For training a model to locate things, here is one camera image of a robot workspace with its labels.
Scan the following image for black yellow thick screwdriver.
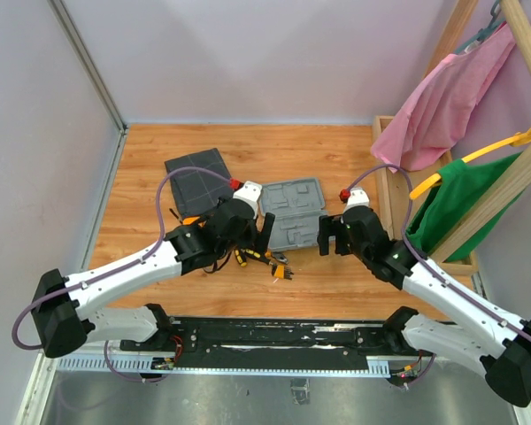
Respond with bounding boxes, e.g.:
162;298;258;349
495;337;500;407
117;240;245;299
244;249;271;265

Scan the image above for black yellow slim screwdriver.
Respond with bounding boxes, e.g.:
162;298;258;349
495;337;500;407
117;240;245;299
234;249;247;267

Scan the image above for grey plastic tool case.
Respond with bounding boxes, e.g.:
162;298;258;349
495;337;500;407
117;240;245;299
259;177;327;252

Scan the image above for orange black pliers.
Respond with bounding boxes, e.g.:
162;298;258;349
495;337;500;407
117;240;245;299
265;251;289;265

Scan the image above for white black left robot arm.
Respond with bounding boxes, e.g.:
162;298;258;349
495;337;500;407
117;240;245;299
31;198;275;359

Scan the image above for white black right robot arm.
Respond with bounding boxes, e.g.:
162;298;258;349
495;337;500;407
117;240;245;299
318;205;531;407

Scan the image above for orange black hex key set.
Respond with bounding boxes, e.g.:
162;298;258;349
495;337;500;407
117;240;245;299
271;264;294;281

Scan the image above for orange tape measure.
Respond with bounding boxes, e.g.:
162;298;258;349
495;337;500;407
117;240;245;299
181;216;206;226

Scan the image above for dark grey checked cloth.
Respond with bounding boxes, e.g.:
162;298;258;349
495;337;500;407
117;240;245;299
165;148;234;219

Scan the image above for green shirt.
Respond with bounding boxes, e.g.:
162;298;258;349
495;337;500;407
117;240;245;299
405;153;519;254

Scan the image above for pink shirt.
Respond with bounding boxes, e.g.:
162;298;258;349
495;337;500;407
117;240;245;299
371;24;515;171

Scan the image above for yellow clothes hanger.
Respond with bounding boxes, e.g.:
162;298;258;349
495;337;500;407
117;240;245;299
409;127;531;200

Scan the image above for teal clothes hanger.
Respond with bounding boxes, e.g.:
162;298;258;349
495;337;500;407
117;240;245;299
453;0;505;55

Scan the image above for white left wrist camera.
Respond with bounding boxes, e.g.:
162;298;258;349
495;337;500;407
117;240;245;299
233;181;262;219

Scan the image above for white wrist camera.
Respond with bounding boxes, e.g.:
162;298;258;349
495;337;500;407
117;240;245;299
340;187;370;212
233;181;262;219

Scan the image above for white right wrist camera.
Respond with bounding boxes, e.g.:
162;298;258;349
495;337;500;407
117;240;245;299
340;187;370;212

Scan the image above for wooden clothes rack frame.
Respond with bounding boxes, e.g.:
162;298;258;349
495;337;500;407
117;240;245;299
374;1;531;275

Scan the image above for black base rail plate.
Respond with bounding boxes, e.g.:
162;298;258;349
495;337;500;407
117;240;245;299
117;316;419;372

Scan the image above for aluminium frame rail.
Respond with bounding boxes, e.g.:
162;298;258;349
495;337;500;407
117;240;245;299
35;316;527;377

